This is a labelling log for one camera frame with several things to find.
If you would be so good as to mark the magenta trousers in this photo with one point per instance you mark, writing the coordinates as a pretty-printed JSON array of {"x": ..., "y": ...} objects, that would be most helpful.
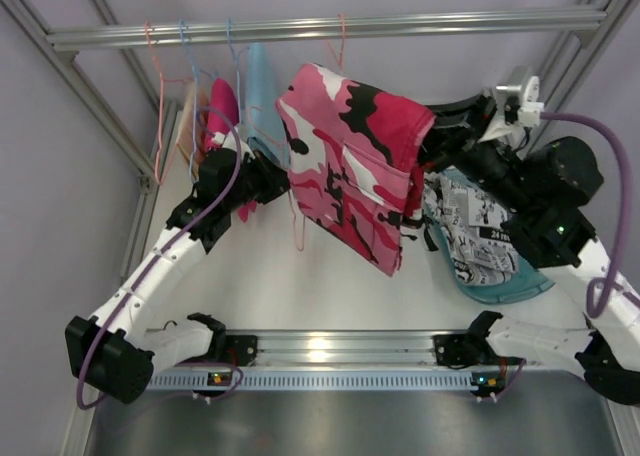
[{"x": 223, "y": 113}]

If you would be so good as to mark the blue hanger of magenta trousers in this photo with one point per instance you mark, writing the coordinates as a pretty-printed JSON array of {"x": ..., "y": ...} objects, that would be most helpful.
[{"x": 196, "y": 72}]

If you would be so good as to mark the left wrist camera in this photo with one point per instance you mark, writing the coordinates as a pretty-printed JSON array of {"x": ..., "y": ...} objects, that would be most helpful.
[{"x": 219, "y": 139}]

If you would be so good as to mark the newspaper print trousers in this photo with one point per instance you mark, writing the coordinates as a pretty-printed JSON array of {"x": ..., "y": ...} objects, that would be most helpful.
[{"x": 471, "y": 223}]

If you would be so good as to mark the teal plastic bin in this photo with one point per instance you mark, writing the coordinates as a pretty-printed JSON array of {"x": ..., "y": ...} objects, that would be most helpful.
[{"x": 526, "y": 284}]

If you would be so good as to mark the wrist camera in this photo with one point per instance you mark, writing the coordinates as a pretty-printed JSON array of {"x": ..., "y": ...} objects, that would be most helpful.
[
  {"x": 219, "y": 139},
  {"x": 517, "y": 107}
]

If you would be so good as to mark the grey slotted cable duct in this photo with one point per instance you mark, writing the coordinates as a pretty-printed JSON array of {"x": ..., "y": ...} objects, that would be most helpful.
[{"x": 254, "y": 380}]

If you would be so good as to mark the light blue trousers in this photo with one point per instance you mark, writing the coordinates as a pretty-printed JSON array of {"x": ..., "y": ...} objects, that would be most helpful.
[{"x": 265, "y": 130}]

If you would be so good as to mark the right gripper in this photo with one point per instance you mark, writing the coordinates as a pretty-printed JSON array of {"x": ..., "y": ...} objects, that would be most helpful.
[{"x": 451, "y": 133}]

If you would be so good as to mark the aluminium hanging rail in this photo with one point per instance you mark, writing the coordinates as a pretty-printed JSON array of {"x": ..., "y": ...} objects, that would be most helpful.
[{"x": 576, "y": 18}]

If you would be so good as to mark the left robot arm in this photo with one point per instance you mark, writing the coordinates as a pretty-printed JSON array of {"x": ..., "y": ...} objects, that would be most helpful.
[{"x": 114, "y": 350}]

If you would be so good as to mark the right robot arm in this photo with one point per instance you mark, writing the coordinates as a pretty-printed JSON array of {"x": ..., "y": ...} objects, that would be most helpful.
[{"x": 545, "y": 192}]

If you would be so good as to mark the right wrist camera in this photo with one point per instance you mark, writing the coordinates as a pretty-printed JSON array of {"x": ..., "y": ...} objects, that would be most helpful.
[{"x": 517, "y": 107}]

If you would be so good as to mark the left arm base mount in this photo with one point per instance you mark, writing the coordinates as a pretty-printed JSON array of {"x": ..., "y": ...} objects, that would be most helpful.
[{"x": 235, "y": 349}]

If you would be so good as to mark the peach striped trousers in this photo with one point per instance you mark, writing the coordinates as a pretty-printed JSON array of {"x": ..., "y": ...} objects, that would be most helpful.
[{"x": 190, "y": 141}]

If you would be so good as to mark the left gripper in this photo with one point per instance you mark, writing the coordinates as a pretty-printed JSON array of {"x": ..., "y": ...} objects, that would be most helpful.
[{"x": 273, "y": 177}]

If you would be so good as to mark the pink camouflage trousers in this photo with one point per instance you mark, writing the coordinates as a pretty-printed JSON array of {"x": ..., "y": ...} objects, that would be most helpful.
[{"x": 354, "y": 167}]

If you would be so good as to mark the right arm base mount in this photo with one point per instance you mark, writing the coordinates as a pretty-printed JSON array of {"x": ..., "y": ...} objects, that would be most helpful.
[{"x": 460, "y": 351}]

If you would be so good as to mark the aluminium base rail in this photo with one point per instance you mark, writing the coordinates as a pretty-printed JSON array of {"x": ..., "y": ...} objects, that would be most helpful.
[{"x": 345, "y": 348}]

